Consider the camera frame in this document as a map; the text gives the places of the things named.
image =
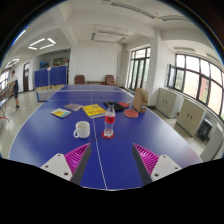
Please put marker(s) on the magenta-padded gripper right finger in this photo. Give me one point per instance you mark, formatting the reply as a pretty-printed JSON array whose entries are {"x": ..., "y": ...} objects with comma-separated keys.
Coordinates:
[{"x": 165, "y": 165}]

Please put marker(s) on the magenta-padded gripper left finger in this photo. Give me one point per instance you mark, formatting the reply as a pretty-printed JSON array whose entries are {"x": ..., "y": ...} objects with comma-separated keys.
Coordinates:
[{"x": 56, "y": 165}]

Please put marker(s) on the clear bottle with red label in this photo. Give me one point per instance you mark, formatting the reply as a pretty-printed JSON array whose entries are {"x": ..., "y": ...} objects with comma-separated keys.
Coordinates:
[{"x": 109, "y": 120}]

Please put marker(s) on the white mug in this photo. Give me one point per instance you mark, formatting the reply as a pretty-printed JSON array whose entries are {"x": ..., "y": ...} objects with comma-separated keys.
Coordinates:
[{"x": 82, "y": 129}]

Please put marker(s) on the blue and yellow book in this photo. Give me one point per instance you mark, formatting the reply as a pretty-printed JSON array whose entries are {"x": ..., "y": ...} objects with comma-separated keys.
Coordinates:
[{"x": 60, "y": 113}]

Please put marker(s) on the white storage cabinet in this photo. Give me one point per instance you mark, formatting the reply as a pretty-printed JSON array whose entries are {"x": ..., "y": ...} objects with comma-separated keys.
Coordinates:
[
  {"x": 190, "y": 116},
  {"x": 213, "y": 145},
  {"x": 167, "y": 102}
]

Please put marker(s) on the black waste bin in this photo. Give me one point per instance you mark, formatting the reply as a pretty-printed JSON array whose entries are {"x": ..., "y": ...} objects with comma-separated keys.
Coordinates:
[{"x": 204, "y": 130}]

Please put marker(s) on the grey purple book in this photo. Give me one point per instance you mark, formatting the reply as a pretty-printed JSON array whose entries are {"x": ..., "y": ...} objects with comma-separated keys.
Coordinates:
[{"x": 72, "y": 107}]

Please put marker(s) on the red table tennis paddle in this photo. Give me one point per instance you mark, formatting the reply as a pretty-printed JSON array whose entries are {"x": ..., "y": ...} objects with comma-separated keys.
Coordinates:
[
  {"x": 124, "y": 104},
  {"x": 131, "y": 113}
]

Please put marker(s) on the brown cardboard box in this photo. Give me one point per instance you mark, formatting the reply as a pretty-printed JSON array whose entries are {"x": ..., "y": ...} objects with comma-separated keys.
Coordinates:
[{"x": 140, "y": 100}]

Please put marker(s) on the table tennis net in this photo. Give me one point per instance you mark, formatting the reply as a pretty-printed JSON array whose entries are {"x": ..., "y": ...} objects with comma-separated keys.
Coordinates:
[{"x": 45, "y": 95}]

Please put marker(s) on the black paddle case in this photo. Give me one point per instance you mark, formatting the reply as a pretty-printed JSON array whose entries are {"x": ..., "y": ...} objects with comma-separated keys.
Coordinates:
[{"x": 118, "y": 107}]

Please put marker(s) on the blue table with red legs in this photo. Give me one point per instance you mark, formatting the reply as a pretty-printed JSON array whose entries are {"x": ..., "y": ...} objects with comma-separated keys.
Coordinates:
[{"x": 4, "y": 98}]

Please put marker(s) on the person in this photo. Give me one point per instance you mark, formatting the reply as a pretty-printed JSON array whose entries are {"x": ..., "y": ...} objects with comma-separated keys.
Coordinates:
[{"x": 14, "y": 88}]

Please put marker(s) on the large black framed window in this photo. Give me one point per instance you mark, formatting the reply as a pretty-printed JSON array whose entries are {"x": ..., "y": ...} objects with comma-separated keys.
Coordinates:
[{"x": 193, "y": 81}]

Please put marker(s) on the brown armchair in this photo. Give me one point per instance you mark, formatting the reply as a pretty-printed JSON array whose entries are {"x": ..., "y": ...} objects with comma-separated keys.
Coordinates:
[
  {"x": 110, "y": 80},
  {"x": 79, "y": 79}
]

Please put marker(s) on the folded blue table tennis tables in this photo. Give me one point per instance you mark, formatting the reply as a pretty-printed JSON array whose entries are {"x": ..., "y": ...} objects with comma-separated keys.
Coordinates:
[{"x": 50, "y": 76}]

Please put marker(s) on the low wooden coffee table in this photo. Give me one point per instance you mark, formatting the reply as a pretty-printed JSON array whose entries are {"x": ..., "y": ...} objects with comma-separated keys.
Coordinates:
[{"x": 95, "y": 82}]

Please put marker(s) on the dark brown door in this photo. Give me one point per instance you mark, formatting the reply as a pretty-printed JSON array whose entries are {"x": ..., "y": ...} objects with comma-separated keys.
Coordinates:
[{"x": 26, "y": 76}]

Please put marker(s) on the black framed glass door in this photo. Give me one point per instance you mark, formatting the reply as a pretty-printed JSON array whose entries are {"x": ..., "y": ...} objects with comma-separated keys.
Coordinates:
[{"x": 139, "y": 68}]

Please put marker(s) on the ceiling air conditioner unit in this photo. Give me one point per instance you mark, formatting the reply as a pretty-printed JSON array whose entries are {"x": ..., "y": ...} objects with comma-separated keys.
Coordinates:
[{"x": 109, "y": 36}]

